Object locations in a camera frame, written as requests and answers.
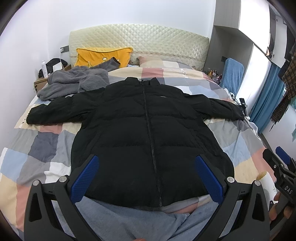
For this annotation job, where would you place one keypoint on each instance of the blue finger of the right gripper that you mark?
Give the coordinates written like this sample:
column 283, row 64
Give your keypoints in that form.
column 283, row 155

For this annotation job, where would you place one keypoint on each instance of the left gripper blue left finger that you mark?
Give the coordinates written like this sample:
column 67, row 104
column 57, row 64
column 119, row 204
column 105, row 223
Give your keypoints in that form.
column 81, row 178

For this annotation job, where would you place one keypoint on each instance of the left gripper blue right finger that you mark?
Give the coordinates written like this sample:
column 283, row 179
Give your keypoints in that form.
column 212, row 178

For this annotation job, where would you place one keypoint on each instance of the black puffer jacket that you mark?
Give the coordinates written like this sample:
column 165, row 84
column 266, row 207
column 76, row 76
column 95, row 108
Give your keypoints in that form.
column 146, row 136

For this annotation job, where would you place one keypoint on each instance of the hanging dark plaid clothes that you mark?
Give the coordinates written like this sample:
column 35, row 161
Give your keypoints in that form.
column 287, row 75

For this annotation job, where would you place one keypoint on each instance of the light blue jeans legs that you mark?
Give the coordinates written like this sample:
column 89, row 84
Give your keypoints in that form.
column 181, row 220

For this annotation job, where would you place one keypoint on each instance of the blue curtain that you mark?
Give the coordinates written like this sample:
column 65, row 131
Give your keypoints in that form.
column 269, row 97

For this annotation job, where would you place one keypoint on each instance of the blue towel on chair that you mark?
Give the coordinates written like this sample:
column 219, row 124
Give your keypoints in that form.
column 232, row 76

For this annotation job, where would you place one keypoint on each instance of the bottles on bedside shelf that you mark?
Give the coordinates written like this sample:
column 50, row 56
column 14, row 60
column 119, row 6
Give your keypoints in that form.
column 214, row 75

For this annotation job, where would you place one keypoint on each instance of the grey fleece garment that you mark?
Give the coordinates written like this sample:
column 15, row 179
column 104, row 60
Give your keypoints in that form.
column 79, row 79

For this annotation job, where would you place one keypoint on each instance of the wooden nightstand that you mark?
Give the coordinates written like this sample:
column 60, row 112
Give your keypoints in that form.
column 40, row 83

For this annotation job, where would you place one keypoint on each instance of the white spray bottle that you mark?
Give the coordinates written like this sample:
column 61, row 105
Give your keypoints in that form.
column 44, row 69

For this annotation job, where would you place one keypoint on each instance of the yellow pillow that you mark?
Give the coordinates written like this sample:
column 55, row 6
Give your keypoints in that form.
column 93, row 56

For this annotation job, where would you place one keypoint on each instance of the pink patchwork pillow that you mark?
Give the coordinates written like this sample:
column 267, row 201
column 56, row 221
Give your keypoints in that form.
column 150, row 62

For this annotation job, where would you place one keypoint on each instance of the cream quilted headboard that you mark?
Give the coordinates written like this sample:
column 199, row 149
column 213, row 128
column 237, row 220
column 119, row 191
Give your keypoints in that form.
column 146, row 40

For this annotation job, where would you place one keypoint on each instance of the black camera on tripod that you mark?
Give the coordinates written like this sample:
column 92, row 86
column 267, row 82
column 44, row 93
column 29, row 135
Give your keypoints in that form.
column 243, row 106

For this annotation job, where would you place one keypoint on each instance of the wall socket panel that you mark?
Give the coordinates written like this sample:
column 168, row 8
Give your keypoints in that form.
column 64, row 49

